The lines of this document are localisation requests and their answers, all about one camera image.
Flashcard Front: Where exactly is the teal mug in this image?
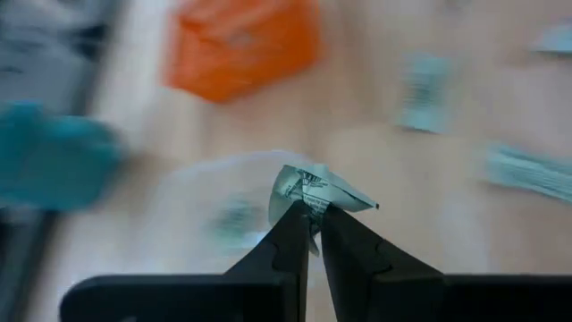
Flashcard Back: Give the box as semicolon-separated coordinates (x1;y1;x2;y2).
0;101;124;211

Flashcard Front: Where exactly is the black aluminium table frame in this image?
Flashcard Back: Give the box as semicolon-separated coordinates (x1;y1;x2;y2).
0;209;62;322

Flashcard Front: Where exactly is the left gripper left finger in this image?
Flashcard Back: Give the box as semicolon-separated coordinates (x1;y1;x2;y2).
223;200;310;322

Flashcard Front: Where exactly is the green-white sachet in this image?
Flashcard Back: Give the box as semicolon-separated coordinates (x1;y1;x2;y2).
209;194;269;250
484;142;572;205
531;24;572;57
395;53;452;134
267;164;380;258

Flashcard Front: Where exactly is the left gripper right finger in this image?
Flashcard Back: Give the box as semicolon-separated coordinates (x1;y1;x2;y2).
319;203;443;322

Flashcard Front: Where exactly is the clear plastic container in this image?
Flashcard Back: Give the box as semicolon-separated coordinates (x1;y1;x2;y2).
147;149;323;275

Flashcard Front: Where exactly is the orange plastic basket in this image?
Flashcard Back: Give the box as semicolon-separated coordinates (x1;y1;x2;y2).
164;0;323;104

